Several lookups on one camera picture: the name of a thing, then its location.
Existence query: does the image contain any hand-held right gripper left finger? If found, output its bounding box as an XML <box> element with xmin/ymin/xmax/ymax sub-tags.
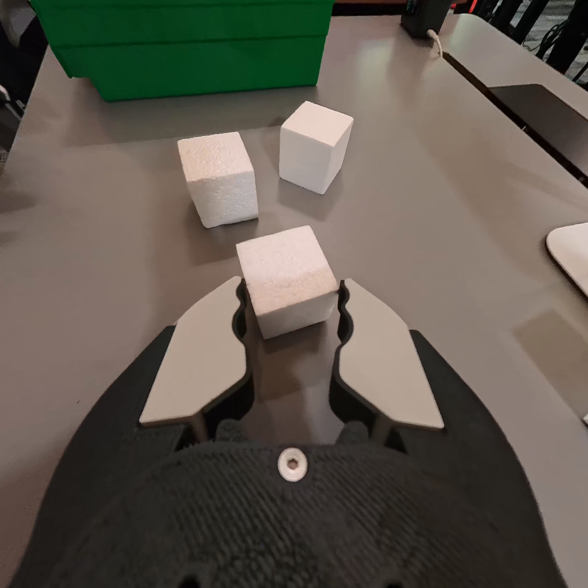
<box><xmin>139</xmin><ymin>276</ymin><xmax>254</xmax><ymax>444</ymax></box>

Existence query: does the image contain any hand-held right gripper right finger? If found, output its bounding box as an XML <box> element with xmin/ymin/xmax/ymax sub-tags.
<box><xmin>329</xmin><ymin>278</ymin><xmax>445</xmax><ymax>445</ymax></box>

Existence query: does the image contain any white foam cube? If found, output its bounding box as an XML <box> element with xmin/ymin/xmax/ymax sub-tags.
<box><xmin>177</xmin><ymin>131</ymin><xmax>259</xmax><ymax>229</ymax></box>
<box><xmin>236</xmin><ymin>225</ymin><xmax>338</xmax><ymax>341</ymax></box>
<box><xmin>279</xmin><ymin>101</ymin><xmax>354</xmax><ymax>195</ymax></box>

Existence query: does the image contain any grey desk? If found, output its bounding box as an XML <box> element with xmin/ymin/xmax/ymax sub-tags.
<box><xmin>0</xmin><ymin>13</ymin><xmax>588</xmax><ymax>588</ymax></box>

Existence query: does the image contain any white stand base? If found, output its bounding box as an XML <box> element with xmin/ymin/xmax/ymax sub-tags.
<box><xmin>546</xmin><ymin>223</ymin><xmax>588</xmax><ymax>297</ymax></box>

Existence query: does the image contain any green plastic bin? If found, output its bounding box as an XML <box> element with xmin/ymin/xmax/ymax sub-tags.
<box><xmin>28</xmin><ymin>0</ymin><xmax>332</xmax><ymax>103</ymax></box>

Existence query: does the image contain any adjoining grey table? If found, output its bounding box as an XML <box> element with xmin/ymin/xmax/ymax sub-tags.
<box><xmin>442</xmin><ymin>13</ymin><xmax>588</xmax><ymax>184</ymax></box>

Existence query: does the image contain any black power adapter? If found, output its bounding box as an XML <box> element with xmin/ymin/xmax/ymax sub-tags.
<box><xmin>401</xmin><ymin>0</ymin><xmax>449</xmax><ymax>38</ymax></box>

